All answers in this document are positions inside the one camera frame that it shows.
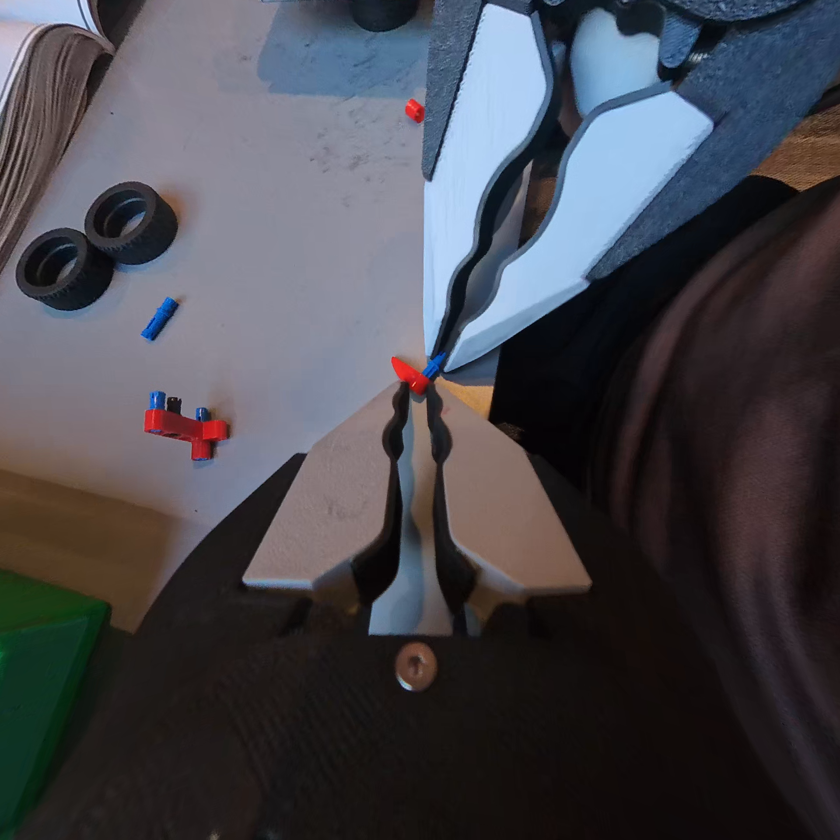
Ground dark cylindrical object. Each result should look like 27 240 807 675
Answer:
351 0 421 32

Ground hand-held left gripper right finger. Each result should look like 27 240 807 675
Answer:
427 392 593 619

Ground black rubber tyre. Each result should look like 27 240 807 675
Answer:
84 182 179 265
16 227 114 311

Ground red curved wedge brick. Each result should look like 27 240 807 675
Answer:
392 357 431 395

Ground red beam assembly blue pins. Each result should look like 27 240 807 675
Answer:
144 390 231 462

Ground green plastic bin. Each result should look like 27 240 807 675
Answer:
0 570 111 840

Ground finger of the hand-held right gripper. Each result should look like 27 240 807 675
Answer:
423 0 557 357
445 91 716 374

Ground open instruction booklet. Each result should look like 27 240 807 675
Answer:
0 0 116 270

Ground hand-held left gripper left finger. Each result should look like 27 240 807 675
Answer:
243 384 412 606

